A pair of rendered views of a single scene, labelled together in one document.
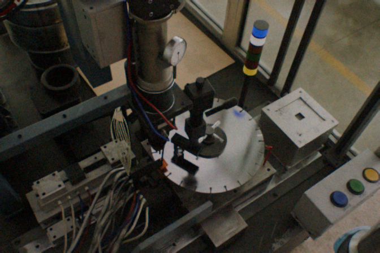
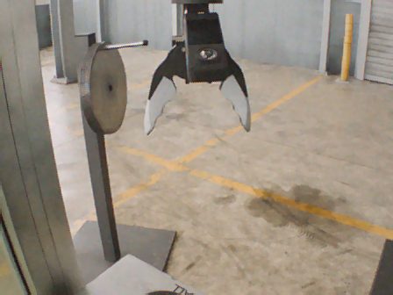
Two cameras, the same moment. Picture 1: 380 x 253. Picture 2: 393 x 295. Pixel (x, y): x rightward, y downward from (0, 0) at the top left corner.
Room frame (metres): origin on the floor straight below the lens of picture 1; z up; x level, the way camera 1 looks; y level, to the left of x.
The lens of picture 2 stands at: (0.57, -0.38, 1.10)
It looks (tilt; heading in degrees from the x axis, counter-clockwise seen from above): 25 degrees down; 253
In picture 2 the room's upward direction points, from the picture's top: straight up
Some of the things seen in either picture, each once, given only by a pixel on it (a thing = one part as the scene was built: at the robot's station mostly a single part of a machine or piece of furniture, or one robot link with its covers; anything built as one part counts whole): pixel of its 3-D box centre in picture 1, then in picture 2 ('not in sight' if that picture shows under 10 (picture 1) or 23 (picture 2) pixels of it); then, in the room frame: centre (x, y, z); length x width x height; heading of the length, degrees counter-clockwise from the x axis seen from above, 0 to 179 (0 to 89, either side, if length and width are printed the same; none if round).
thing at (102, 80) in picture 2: not in sight; (97, 163); (0.58, -1.64, 0.50); 0.50 x 0.50 x 1.00; 63
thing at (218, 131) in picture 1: (208, 138); not in sight; (0.59, -0.05, 0.96); 0.11 x 0.11 x 0.03
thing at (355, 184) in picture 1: (355, 187); not in sight; (0.50, -0.49, 0.90); 0.04 x 0.04 x 0.02
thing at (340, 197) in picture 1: (339, 199); not in sight; (0.46, -0.43, 0.90); 0.04 x 0.04 x 0.02
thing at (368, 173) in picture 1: (370, 176); not in sight; (0.55, -0.55, 0.89); 0.04 x 0.04 x 0.02
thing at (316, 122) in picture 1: (293, 129); not in sight; (0.75, -0.35, 0.82); 0.18 x 0.18 x 0.15; 38
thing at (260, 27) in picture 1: (260, 29); not in sight; (0.86, -0.18, 1.14); 0.05 x 0.04 x 0.03; 38
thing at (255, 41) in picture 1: (258, 37); not in sight; (0.86, -0.18, 1.11); 0.05 x 0.04 x 0.03; 38
